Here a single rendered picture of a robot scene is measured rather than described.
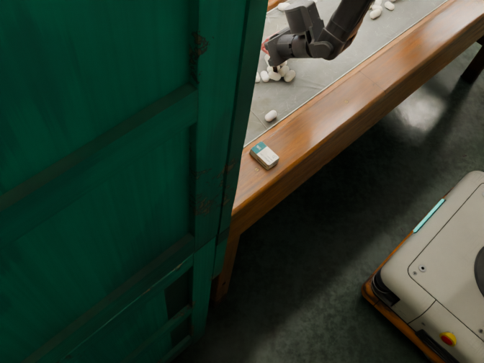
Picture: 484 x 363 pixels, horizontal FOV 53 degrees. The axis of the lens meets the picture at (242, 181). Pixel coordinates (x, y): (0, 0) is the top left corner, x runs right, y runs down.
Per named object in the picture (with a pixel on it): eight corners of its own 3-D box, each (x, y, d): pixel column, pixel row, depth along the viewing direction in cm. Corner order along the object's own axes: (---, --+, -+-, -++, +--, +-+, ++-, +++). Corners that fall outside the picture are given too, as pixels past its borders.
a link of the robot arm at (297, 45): (312, 62, 111) (329, 52, 113) (304, 33, 108) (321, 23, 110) (292, 62, 116) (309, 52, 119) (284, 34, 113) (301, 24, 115)
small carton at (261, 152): (278, 162, 110) (279, 157, 108) (267, 170, 108) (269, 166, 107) (260, 145, 112) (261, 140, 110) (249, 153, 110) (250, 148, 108)
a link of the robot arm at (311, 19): (332, 57, 105) (351, 42, 110) (317, 6, 100) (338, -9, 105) (289, 62, 113) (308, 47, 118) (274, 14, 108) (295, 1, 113)
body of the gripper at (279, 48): (261, 42, 118) (281, 42, 112) (291, 25, 122) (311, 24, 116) (270, 67, 121) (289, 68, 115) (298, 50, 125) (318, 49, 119)
